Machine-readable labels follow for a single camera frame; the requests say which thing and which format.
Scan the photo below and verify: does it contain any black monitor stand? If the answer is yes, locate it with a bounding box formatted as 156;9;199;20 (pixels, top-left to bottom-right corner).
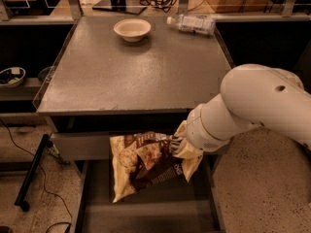
92;0;147;15

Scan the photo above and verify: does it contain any white paper bowl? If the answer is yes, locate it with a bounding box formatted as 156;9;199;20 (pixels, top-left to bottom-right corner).
114;18;152;43

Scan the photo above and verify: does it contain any black floor cable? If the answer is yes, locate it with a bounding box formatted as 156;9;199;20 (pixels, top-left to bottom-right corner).
0;117;74;233

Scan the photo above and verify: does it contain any white bowl with items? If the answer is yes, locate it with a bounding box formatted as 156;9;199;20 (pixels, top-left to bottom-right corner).
0;67;26;87

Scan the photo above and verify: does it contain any clear plastic water bottle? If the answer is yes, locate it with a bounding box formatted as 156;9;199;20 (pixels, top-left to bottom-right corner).
166;15;216;36

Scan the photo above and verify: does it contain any grey top drawer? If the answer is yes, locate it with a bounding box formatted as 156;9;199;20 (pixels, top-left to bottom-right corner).
51;126;232;162

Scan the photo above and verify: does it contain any dark round bowl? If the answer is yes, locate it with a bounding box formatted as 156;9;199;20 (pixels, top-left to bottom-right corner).
38;66;54;82

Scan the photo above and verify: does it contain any brown chip bag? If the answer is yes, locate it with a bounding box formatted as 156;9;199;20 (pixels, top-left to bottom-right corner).
110;132;185;203

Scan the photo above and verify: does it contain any grey open middle drawer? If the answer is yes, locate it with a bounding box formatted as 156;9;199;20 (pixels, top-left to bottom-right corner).
70;156;226;233

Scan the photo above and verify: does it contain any grey drawer cabinet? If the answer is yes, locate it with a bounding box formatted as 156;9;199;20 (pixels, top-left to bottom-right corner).
32;15;255;233

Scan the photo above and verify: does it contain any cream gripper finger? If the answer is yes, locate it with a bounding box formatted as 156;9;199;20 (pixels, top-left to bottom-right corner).
174;139;203;182
174;120;187;137

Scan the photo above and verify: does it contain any black bar on floor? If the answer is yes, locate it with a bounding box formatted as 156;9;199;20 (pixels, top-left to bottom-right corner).
15;134;49;212

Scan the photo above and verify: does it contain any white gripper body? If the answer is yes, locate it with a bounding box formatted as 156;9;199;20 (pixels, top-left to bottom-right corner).
186;104;229;153

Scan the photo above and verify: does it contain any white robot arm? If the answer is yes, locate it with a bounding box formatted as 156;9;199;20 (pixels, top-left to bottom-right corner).
173;64;311;179

